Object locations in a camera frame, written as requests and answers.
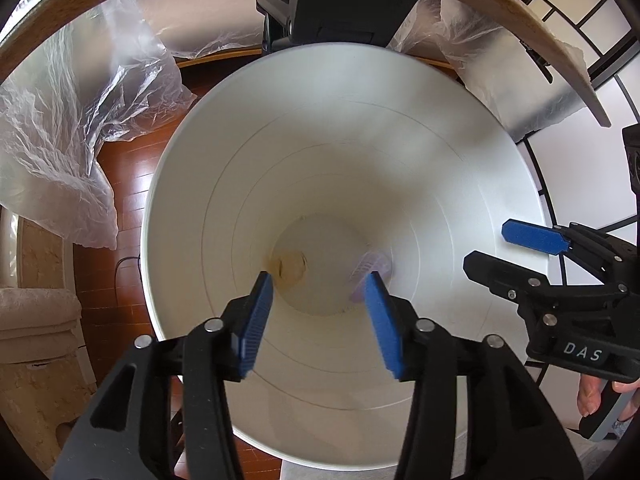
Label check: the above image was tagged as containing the purple hair roller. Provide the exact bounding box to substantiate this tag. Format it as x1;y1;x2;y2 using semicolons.
350;255;393;303

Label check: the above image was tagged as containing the black framed white panel door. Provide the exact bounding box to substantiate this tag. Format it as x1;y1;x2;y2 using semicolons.
520;0;640;411

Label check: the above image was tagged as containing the clear plastic table cover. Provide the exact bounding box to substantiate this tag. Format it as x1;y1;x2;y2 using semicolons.
0;0;588;251

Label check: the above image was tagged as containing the black cable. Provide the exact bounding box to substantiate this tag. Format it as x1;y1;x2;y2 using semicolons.
116;256;143;281

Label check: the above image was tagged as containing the person's right hand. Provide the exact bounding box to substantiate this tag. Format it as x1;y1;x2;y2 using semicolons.
576;375;640;416

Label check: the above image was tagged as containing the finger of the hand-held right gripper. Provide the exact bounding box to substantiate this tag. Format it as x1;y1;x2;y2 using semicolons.
462;251;549;306
501;218;628;286

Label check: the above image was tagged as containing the black stand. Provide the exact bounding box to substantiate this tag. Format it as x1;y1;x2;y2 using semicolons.
256;0;426;56

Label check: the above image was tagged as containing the round wooden table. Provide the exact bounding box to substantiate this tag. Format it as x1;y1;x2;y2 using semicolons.
0;0;612;129

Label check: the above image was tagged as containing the beige upholstered seat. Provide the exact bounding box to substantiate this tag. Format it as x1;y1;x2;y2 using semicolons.
0;210;98;471

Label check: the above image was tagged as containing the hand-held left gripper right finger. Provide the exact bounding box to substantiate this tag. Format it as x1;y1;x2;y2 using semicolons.
364;270;586;480

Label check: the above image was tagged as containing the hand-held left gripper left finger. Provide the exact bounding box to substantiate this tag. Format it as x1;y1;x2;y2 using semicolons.
52;271;275;480

